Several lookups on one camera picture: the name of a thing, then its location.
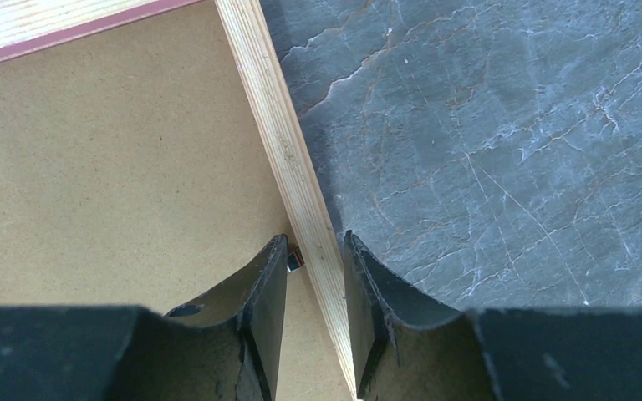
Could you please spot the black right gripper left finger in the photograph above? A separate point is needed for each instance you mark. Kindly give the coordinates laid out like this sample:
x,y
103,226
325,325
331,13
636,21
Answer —
x,y
222,345

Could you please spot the pink wooden picture frame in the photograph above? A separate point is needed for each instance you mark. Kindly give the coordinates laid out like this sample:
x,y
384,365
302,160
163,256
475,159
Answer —
x,y
282,138

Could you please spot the silver metal frame clip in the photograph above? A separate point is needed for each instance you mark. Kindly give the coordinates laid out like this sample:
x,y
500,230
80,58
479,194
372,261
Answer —
x,y
295,260

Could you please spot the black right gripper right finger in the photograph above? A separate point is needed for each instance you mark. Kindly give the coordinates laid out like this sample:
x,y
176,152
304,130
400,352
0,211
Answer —
x,y
408,346

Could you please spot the brown cardboard backing board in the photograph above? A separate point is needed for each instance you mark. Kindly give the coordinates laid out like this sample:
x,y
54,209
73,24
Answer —
x,y
133,178

